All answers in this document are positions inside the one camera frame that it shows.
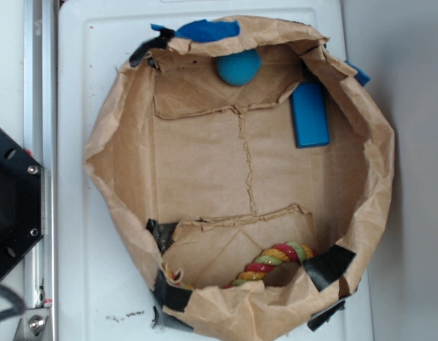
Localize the aluminium frame rail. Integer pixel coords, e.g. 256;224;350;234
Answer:
14;1;60;340

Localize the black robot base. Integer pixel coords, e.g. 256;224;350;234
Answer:
0;128;43;281

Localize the white plastic tray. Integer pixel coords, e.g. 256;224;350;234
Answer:
53;1;346;340

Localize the blue rectangular block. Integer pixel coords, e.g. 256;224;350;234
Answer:
291;83;330;148

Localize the brown paper bag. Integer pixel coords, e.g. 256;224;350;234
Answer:
85;16;395;340

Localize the blue ball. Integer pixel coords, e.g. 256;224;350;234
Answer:
216;49;261;86

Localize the multicolored rope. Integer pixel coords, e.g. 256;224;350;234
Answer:
163;241;318;289

